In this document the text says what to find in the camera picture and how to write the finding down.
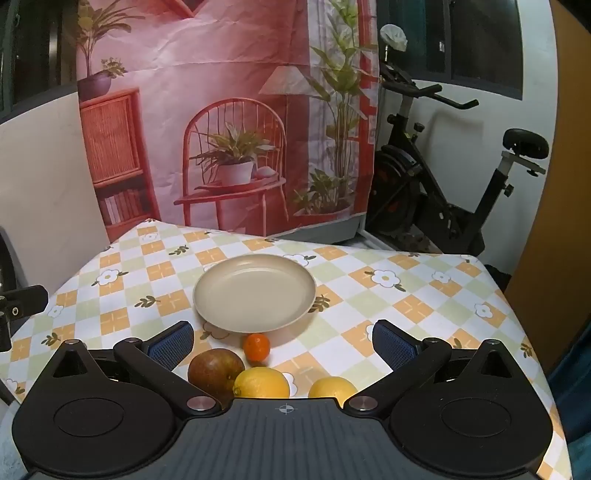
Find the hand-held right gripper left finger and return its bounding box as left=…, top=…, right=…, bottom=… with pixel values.
left=48, top=320, right=223, bottom=419

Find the white board panel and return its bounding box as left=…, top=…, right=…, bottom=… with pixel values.
left=0, top=85, right=112, bottom=301

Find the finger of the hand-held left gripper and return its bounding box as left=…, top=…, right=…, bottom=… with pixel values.
left=0, top=285, right=49, bottom=320

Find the beige round plate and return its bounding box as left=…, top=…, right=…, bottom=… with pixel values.
left=193, top=254, right=317, bottom=333

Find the checkered floral tablecloth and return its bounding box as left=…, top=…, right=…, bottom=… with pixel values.
left=0, top=220, right=575, bottom=480

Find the brown wooden door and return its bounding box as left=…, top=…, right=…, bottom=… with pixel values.
left=503, top=28, right=591, bottom=374

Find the large yellow lemon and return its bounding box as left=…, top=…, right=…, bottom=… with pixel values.
left=308, top=377, right=358, bottom=403

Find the small orange mandarin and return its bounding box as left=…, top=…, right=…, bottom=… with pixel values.
left=244, top=333, right=271, bottom=362

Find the pink printed backdrop cloth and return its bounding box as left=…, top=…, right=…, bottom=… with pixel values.
left=75, top=0, right=382, bottom=244

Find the dark window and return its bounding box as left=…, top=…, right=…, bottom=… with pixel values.
left=425, top=0, right=526, bottom=100

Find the black exercise bike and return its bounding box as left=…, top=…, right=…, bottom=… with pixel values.
left=367, top=28, right=550, bottom=259

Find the white plastic bag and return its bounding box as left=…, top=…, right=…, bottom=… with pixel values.
left=379, top=24, right=409, bottom=52

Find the small yellow lemon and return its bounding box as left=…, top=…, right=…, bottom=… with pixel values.
left=233, top=367, right=291, bottom=400

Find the dark red apple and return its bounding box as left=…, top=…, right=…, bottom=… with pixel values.
left=188, top=349, right=246, bottom=409

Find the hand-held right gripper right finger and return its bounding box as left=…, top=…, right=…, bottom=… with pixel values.
left=344, top=319, right=543, bottom=421

